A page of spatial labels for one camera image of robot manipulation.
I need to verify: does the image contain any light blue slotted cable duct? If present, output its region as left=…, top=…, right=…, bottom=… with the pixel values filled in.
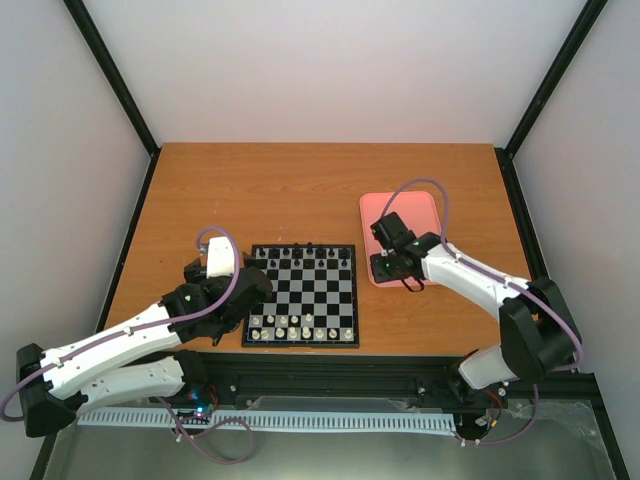
left=77, top=407, right=456, bottom=436

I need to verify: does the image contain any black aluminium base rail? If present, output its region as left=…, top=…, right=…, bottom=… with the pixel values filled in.
left=64, top=352, right=599, bottom=406

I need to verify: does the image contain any pink plastic tray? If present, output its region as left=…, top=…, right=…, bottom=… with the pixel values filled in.
left=359, top=191, right=441, bottom=288

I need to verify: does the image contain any metal sheet front panel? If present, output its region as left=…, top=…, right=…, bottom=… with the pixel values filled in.
left=28, top=401, right=626, bottom=479

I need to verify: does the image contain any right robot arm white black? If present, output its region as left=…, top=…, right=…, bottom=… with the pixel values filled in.
left=371, top=212, right=583, bottom=390

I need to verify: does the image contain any right black frame post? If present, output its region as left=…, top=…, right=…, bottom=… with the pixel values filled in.
left=503, top=0, right=609, bottom=156

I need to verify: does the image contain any black chess pieces row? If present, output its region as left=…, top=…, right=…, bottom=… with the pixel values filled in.
left=251, top=242, right=355, bottom=270

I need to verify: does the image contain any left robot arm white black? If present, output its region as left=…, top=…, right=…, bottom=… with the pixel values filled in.
left=17, top=265, right=273, bottom=438

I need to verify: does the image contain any black white chess board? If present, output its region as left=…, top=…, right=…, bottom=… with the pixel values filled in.
left=242, top=251, right=360, bottom=348

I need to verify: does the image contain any black frame post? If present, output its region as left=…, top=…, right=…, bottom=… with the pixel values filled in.
left=503, top=0, right=609, bottom=156
left=62, top=0, right=161, bottom=157

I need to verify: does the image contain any left black frame post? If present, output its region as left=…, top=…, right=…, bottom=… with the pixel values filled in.
left=62, top=0, right=161, bottom=157

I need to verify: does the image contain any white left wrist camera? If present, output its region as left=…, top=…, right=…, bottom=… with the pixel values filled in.
left=206, top=236, right=235, bottom=278

